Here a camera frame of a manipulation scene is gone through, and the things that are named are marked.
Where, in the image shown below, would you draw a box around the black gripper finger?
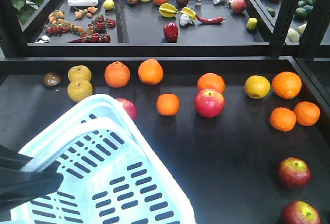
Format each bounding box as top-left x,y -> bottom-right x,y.
1,161 -> 63,211
0,145 -> 32,169

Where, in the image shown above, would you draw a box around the light blue plastic basket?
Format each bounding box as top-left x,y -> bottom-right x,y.
10,94 -> 195,223

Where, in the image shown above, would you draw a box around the red apple far left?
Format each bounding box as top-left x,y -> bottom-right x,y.
116,98 -> 137,120

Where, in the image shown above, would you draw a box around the red apple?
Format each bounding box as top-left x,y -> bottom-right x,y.
116,98 -> 137,120
280,200 -> 321,224
277,157 -> 311,190

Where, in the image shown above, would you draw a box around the red bell pepper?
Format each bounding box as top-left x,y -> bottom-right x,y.
163,22 -> 178,42

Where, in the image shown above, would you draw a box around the red apple left edge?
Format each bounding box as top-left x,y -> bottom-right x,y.
194,88 -> 225,118

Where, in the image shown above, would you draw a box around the big orange grapefruit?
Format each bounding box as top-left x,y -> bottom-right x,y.
197,73 -> 225,94

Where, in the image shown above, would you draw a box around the white garlic bulb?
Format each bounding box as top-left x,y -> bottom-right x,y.
179,13 -> 193,26

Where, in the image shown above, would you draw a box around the black wooden produce stand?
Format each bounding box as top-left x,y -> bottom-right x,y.
1,0 -> 329,223

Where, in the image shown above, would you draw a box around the red chili pepper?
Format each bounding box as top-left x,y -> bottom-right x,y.
195,14 -> 225,24

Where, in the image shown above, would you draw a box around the yellow brown pear fruit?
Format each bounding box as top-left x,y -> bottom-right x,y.
244,75 -> 271,99

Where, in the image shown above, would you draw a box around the small orange left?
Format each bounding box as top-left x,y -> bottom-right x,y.
269,107 -> 296,132

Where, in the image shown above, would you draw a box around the small orange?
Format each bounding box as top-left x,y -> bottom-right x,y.
269,107 -> 296,132
293,101 -> 320,126

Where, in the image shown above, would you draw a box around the red apple left middle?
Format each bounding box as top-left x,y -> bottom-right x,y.
277,157 -> 311,190

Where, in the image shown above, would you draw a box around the red apple front left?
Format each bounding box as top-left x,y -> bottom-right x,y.
280,200 -> 321,224

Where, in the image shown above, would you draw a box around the large orange fruit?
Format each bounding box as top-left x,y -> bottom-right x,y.
272,72 -> 302,99

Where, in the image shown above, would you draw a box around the small orange right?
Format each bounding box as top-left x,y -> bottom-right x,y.
293,101 -> 320,126

